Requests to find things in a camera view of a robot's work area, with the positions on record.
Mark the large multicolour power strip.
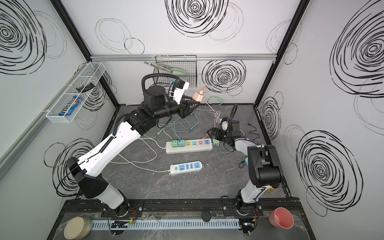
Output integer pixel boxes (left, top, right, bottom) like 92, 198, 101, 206
166, 139, 213, 155

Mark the pink charger plug with cable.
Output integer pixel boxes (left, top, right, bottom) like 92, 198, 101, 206
193, 84, 222, 126

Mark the teal charger plug with cable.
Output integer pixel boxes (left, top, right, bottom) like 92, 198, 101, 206
171, 113, 200, 147

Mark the small blue white power strip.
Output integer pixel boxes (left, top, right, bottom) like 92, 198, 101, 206
170, 161, 204, 175

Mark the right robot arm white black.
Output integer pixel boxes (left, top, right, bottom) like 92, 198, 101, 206
207, 118, 285, 214

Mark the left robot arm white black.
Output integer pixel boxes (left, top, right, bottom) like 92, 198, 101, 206
66, 86, 201, 215

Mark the blue candy packet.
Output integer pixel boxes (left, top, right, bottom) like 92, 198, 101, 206
59, 96, 83, 116

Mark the black round knob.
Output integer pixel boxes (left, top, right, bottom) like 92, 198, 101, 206
202, 211, 212, 222

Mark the pink plastic cup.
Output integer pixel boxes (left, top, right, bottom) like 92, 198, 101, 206
268, 207, 294, 230

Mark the round beige lid container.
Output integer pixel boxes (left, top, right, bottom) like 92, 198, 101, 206
64, 217, 92, 240

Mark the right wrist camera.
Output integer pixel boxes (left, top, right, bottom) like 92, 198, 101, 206
221, 117, 230, 132

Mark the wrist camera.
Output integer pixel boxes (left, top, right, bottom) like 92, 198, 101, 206
172, 80, 190, 105
221, 117, 230, 132

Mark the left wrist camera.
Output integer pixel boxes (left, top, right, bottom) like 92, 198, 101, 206
172, 80, 190, 105

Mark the tangle of coloured cables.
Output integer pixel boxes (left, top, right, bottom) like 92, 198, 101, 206
203, 95, 260, 142

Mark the black wire basket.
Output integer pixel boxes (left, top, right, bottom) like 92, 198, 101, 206
154, 55, 198, 87

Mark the white power cord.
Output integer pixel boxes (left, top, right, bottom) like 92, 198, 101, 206
109, 134, 172, 174

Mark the white wire shelf basket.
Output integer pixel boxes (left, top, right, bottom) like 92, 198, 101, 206
46, 62, 106, 124

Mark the white slotted cable duct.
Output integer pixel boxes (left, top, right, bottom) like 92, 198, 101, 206
91, 219, 241, 231

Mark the black front rail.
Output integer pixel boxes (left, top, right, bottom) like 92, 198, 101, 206
60, 198, 303, 219

